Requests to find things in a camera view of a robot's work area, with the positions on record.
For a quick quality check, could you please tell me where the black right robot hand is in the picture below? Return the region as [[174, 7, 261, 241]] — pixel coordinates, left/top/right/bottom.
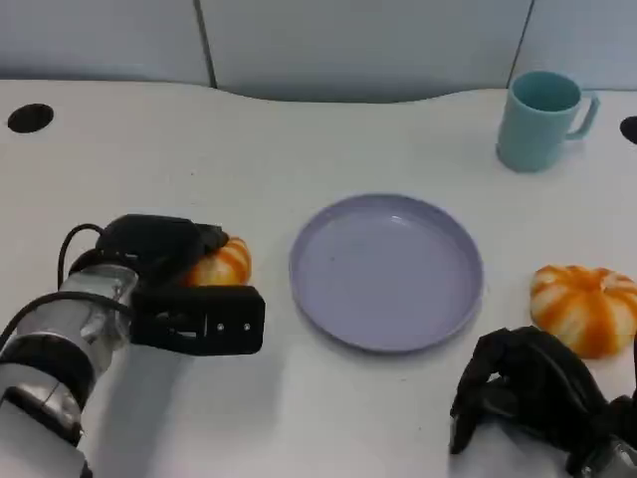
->
[[449, 326, 617, 457]]

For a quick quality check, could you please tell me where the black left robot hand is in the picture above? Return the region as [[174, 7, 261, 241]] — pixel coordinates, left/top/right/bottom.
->
[[94, 213, 230, 295]]

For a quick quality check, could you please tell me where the orange white toy bread roll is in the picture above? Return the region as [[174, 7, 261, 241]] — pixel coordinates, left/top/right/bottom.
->
[[529, 264, 637, 360], [186, 237, 253, 289]]

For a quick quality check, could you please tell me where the lilac plate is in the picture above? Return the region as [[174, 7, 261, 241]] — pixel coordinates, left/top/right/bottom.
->
[[288, 192, 485, 355]]

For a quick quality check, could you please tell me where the pale green mug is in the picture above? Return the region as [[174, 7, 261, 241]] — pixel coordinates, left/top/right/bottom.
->
[[495, 70, 601, 174]]

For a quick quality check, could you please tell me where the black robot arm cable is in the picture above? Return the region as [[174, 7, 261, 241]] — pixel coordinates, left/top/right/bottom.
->
[[56, 223, 108, 288], [0, 290, 133, 350]]

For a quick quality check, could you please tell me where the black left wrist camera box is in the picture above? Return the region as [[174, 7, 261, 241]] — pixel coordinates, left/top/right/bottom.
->
[[129, 284, 267, 358]]

